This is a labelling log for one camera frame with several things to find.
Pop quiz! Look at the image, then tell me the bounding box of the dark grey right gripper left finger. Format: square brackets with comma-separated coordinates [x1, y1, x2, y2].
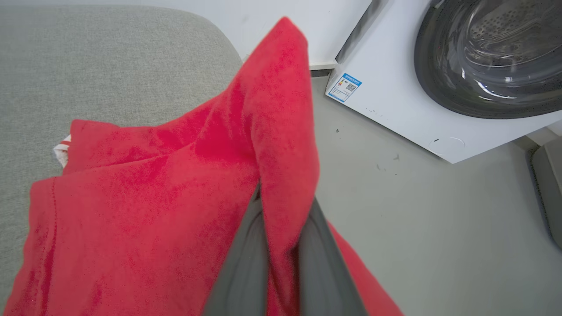
[203, 182, 270, 316]

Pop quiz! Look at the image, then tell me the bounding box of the white washing machine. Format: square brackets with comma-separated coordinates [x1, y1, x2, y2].
[325, 0, 562, 164]

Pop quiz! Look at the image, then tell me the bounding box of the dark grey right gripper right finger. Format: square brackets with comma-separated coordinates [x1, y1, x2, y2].
[294, 197, 368, 316]

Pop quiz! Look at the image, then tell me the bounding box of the round dark washing machine door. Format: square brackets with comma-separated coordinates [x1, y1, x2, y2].
[414, 0, 562, 120]

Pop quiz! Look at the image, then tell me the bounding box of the blue white energy label sticker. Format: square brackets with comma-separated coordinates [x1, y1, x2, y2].
[327, 73, 363, 103]

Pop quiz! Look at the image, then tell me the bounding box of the grey plastic object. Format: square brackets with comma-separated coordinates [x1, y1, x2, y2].
[532, 137, 562, 251]

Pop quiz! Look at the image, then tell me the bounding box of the red basketball jersey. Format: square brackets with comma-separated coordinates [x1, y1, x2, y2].
[2, 17, 404, 316]

